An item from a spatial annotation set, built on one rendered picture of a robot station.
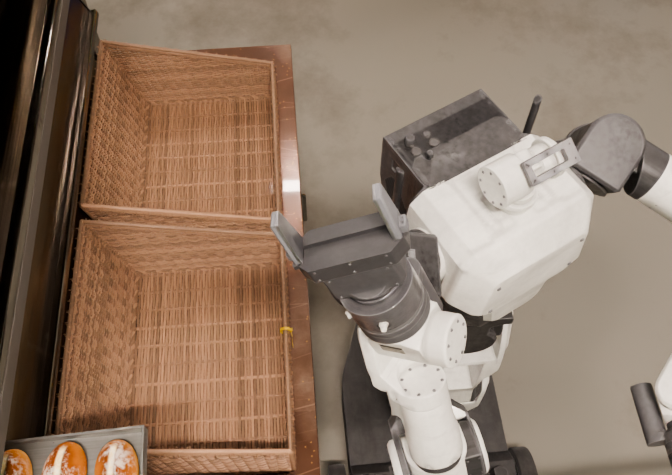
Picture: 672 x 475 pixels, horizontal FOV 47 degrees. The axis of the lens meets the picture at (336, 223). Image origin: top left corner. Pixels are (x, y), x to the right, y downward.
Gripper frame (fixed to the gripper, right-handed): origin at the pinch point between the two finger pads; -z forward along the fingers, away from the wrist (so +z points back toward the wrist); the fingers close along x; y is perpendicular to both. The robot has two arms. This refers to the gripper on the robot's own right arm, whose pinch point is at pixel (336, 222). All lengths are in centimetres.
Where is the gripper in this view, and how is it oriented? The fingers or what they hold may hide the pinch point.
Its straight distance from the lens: 77.0
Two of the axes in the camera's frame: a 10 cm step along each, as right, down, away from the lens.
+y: 0.0, 7.8, -6.3
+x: 9.2, -2.4, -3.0
